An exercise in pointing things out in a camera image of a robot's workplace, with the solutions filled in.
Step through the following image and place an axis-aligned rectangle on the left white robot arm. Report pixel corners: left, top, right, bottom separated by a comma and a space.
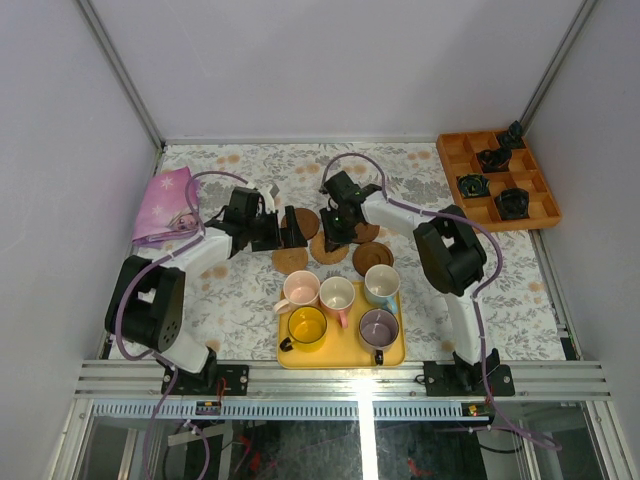
105, 187, 307, 395

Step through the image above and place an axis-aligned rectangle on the black yellow part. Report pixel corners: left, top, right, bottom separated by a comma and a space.
457, 173, 490, 199

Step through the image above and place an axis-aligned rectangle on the yellow mug black handle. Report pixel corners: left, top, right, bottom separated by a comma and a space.
279, 306, 328, 352

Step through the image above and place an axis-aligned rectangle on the purple mug black handle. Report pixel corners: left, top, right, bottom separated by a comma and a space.
358, 308, 400, 366

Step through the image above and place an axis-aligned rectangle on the pink purple folded cloth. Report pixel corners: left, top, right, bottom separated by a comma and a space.
132, 167, 199, 246

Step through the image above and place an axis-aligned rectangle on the black part lower compartment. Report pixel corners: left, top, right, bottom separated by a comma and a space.
494, 188, 530, 221

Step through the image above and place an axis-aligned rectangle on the light blue mug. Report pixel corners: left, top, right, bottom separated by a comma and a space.
364, 264, 400, 315

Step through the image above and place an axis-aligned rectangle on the woven rattan coaster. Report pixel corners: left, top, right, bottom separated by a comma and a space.
272, 248, 308, 275
310, 231, 349, 265

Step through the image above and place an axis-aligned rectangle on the light pink mug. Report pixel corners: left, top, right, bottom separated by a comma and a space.
273, 270, 321, 315

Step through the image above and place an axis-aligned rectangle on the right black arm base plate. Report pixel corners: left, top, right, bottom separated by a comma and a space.
423, 361, 515, 397

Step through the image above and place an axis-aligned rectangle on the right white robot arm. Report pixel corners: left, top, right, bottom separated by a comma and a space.
320, 171, 500, 395

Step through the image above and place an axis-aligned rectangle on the brown wooden coaster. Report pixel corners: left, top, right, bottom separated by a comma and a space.
352, 242, 394, 276
352, 223, 380, 244
280, 206, 319, 247

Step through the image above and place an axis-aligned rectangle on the aluminium front rail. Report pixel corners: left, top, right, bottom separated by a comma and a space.
74, 360, 612, 402

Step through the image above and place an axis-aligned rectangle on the yellow plastic tray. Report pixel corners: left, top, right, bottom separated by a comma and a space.
276, 281, 376, 369

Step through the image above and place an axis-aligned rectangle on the white mug pink handle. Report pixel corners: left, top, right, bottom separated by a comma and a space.
319, 276, 356, 329

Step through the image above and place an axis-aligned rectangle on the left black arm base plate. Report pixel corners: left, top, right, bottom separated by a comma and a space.
161, 364, 250, 397

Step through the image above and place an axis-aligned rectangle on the black part compartment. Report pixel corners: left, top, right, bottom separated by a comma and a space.
496, 121, 525, 150
494, 188, 530, 221
476, 147, 512, 173

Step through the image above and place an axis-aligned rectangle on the black part top compartment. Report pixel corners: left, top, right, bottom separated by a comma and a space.
496, 121, 525, 150

